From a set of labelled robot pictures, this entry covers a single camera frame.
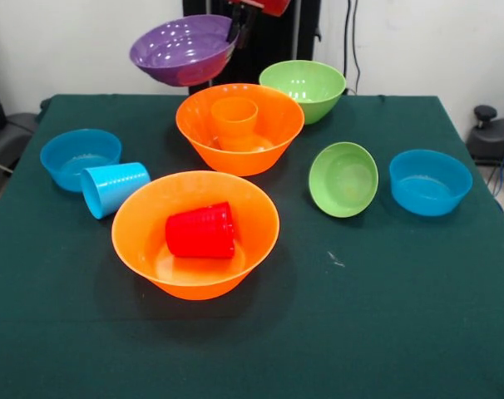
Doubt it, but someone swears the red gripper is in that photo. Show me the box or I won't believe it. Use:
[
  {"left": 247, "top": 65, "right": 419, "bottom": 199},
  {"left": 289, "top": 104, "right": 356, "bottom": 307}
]
[{"left": 225, "top": 0, "right": 294, "bottom": 50}]

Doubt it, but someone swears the purple bowl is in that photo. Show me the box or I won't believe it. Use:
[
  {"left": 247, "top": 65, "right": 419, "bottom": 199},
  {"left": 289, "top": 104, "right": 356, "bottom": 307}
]
[{"left": 129, "top": 14, "right": 240, "bottom": 87}]

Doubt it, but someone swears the large green bowl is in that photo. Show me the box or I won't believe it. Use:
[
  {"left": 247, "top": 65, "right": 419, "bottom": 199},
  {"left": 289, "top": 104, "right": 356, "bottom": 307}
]
[{"left": 258, "top": 60, "right": 347, "bottom": 126}]

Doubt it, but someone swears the orange cup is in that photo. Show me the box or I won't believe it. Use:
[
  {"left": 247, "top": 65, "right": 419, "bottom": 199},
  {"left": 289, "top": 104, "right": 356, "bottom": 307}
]
[{"left": 210, "top": 96, "right": 259, "bottom": 152}]

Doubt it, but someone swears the large orange bowl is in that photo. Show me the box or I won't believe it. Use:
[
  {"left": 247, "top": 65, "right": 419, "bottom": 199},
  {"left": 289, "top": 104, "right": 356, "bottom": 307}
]
[
  {"left": 175, "top": 83, "right": 306, "bottom": 177},
  {"left": 111, "top": 170, "right": 281, "bottom": 301}
]

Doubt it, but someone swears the small green bowl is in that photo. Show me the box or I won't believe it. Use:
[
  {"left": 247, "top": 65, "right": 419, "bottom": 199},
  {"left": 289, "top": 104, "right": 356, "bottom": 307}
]
[{"left": 309, "top": 141, "right": 380, "bottom": 219}]

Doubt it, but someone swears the blue cup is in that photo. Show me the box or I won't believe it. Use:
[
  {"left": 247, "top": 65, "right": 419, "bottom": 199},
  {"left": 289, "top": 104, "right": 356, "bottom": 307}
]
[{"left": 79, "top": 161, "right": 152, "bottom": 220}]

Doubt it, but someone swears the red cup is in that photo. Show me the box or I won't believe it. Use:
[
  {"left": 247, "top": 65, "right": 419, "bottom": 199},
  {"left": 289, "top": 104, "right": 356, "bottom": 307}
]
[{"left": 165, "top": 201, "right": 237, "bottom": 260}]

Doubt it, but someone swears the blue bowl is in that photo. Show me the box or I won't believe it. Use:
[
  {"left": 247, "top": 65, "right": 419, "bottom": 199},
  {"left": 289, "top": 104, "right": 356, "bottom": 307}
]
[
  {"left": 388, "top": 149, "right": 474, "bottom": 218},
  {"left": 39, "top": 128, "right": 123, "bottom": 194}
]

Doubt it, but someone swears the dark green table cloth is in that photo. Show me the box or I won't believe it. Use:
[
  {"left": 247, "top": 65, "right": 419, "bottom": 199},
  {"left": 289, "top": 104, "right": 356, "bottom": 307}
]
[{"left": 0, "top": 93, "right": 504, "bottom": 399}]

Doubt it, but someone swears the black pedestal foot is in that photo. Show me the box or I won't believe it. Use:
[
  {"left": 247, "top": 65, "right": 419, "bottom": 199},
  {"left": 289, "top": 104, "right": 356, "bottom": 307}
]
[
  {"left": 467, "top": 105, "right": 504, "bottom": 167},
  {"left": 0, "top": 111, "right": 40, "bottom": 175}
]

